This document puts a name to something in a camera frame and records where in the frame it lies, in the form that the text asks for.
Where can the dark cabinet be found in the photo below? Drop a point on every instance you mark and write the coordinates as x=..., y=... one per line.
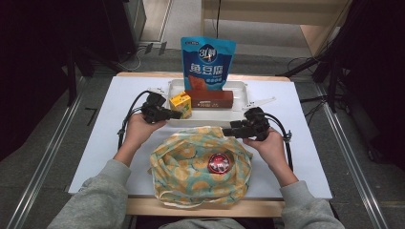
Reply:
x=133, y=19

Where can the person's left hand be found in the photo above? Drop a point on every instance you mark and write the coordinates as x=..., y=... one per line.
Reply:
x=138, y=135

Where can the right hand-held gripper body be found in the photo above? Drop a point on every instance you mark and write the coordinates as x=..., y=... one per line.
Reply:
x=256, y=127

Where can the small black floor block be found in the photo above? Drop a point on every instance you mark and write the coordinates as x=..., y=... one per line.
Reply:
x=148, y=48

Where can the lemon print cloth bag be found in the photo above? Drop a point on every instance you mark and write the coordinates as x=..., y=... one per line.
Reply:
x=178, y=178

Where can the light wooden desk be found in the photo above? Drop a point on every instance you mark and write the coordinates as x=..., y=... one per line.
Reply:
x=270, y=16

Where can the brown carton box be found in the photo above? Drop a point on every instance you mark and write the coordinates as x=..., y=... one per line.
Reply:
x=210, y=99

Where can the red round can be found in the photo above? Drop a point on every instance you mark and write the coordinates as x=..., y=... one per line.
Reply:
x=219, y=163

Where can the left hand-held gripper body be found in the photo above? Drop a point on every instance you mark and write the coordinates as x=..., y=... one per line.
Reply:
x=154, y=109

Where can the white plastic tray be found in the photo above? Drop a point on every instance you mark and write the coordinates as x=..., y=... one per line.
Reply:
x=207, y=117

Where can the metal floor rail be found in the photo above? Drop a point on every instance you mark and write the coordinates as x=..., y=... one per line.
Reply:
x=47, y=159
x=350, y=152

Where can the yellow drink carton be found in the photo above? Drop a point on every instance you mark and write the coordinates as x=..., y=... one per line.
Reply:
x=183, y=103

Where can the black metal stand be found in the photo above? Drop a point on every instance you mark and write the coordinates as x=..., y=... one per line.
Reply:
x=71, y=82
x=332, y=73

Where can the person's torso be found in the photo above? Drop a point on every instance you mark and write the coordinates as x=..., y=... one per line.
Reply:
x=203, y=224

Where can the blue snack pouch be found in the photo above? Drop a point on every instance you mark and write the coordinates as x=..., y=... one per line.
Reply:
x=207, y=60

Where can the person's right hand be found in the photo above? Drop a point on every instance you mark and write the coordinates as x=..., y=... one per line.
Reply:
x=273, y=149

